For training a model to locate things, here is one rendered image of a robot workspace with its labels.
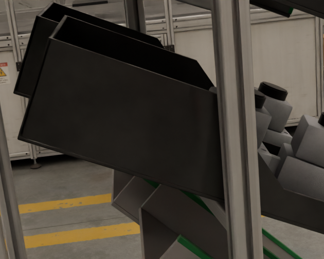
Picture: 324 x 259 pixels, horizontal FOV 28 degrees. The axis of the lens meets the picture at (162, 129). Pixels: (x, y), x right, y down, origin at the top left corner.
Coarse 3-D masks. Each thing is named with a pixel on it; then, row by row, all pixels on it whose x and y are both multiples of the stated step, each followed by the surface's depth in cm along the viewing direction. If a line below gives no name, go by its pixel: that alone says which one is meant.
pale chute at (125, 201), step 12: (120, 180) 69; (132, 180) 62; (144, 180) 62; (120, 192) 62; (132, 192) 62; (144, 192) 62; (120, 204) 62; (132, 204) 62; (132, 216) 63; (264, 240) 78; (276, 240) 78; (276, 252) 79; (288, 252) 79
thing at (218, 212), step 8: (176, 0) 51; (184, 0) 48; (192, 0) 46; (200, 0) 44; (208, 0) 42; (208, 8) 43; (208, 200) 51; (216, 208) 49; (224, 208) 47; (216, 216) 49; (224, 216) 47; (224, 224) 47
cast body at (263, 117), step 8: (216, 88) 52; (256, 96) 50; (264, 96) 50; (256, 104) 50; (256, 112) 49; (264, 112) 49; (256, 120) 49; (264, 120) 49; (256, 128) 49; (264, 128) 49; (264, 152) 50; (264, 160) 50
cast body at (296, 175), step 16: (304, 128) 52; (320, 128) 52; (288, 144) 56; (304, 144) 52; (320, 144) 52; (272, 160) 54; (288, 160) 52; (304, 160) 52; (320, 160) 52; (288, 176) 53; (304, 176) 52; (320, 176) 52; (304, 192) 53; (320, 192) 53
